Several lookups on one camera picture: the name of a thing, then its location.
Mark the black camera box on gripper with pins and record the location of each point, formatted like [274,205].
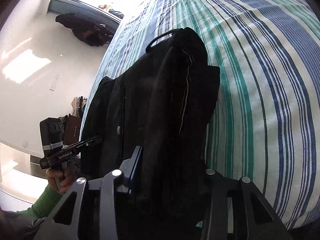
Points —
[51,136]

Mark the striped blue green bed sheet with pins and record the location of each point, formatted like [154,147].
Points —
[266,122]

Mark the brown box on floor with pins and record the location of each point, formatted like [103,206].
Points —
[72,130]

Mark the black bag hanging on wall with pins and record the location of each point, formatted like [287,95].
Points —
[93,34]

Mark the green sleeved left forearm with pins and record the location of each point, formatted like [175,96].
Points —
[44,205]

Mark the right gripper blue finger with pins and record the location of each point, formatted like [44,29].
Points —
[131,170]

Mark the left hand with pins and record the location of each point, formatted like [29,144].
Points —
[61,181]

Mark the black pants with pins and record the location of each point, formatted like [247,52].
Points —
[163,103]

